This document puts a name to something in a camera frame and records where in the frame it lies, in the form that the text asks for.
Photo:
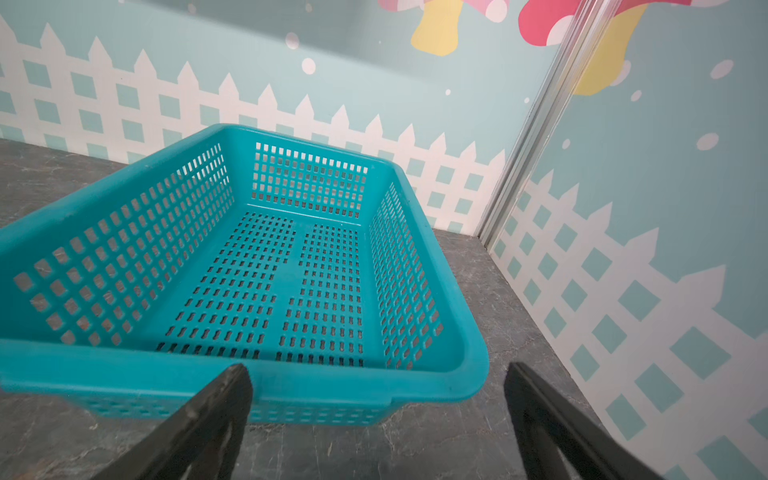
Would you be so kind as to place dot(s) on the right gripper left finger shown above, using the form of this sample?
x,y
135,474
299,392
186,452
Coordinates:
x,y
201,440

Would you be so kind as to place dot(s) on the teal plastic basket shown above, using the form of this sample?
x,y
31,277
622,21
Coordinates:
x,y
314,267

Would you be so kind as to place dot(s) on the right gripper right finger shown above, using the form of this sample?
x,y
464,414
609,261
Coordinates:
x,y
551,432

